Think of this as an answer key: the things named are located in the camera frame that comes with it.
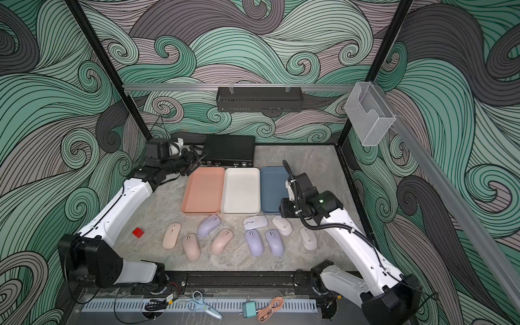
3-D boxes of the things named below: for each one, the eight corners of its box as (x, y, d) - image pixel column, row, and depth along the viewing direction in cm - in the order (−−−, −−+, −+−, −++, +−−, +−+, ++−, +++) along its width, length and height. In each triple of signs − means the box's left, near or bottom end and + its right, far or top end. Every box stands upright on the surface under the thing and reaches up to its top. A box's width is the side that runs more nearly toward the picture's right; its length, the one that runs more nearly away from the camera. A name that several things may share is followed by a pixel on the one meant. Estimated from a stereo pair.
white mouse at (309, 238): (306, 251, 83) (308, 249, 80) (299, 230, 89) (300, 227, 86) (317, 249, 83) (319, 246, 81) (309, 228, 89) (311, 225, 87)
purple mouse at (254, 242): (253, 259, 81) (253, 257, 78) (244, 234, 87) (244, 231, 85) (266, 254, 82) (266, 252, 80) (256, 229, 89) (256, 227, 86)
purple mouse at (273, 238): (272, 259, 81) (273, 257, 79) (264, 232, 88) (264, 230, 86) (286, 255, 82) (286, 253, 80) (276, 229, 89) (277, 227, 87)
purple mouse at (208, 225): (194, 231, 88) (193, 229, 86) (215, 214, 93) (214, 211, 91) (201, 240, 85) (200, 238, 84) (222, 221, 91) (221, 219, 89)
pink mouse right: (208, 250, 83) (207, 248, 81) (224, 228, 89) (224, 226, 87) (219, 257, 81) (218, 255, 79) (234, 234, 87) (234, 232, 85)
